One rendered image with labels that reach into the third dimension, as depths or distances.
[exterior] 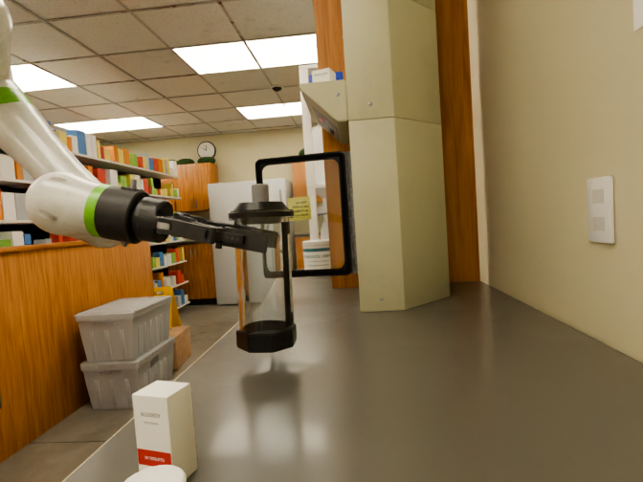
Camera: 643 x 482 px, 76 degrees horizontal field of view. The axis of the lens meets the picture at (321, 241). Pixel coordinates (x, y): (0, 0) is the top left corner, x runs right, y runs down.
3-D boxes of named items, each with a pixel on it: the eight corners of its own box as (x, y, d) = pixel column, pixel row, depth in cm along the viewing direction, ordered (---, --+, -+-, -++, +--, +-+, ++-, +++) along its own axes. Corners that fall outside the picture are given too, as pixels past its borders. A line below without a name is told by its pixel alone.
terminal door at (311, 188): (352, 274, 133) (344, 150, 131) (263, 278, 140) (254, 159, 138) (353, 274, 134) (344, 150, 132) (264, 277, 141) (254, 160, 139)
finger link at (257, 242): (226, 226, 65) (225, 227, 64) (270, 234, 65) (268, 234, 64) (223, 245, 65) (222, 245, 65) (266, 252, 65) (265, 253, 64)
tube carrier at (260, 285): (302, 327, 75) (298, 209, 74) (294, 346, 64) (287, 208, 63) (244, 328, 76) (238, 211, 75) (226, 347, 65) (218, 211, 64)
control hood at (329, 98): (349, 143, 132) (347, 112, 132) (348, 120, 100) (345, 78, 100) (314, 146, 133) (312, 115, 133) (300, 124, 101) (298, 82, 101)
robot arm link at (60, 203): (-2, 221, 65) (20, 156, 67) (51, 236, 78) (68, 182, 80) (82, 236, 65) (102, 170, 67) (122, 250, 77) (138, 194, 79)
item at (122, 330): (177, 336, 329) (173, 295, 328) (137, 361, 269) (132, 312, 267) (126, 338, 333) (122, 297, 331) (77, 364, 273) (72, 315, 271)
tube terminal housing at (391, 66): (436, 285, 133) (424, 40, 129) (463, 307, 100) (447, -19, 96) (359, 289, 135) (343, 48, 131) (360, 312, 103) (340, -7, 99)
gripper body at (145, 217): (133, 195, 66) (188, 205, 66) (157, 197, 75) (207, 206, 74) (126, 241, 67) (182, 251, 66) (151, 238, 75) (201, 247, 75)
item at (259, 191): (293, 222, 73) (292, 185, 73) (283, 223, 64) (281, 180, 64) (242, 224, 74) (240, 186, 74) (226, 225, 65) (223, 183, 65)
